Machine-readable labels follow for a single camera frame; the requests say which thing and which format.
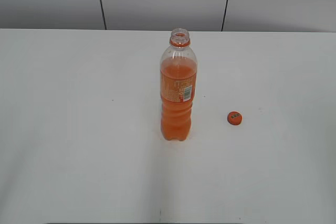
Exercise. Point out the orange soda plastic bottle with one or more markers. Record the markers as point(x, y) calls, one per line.
point(178, 71)

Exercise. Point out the orange bottle cap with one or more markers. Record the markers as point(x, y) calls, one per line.
point(234, 118)

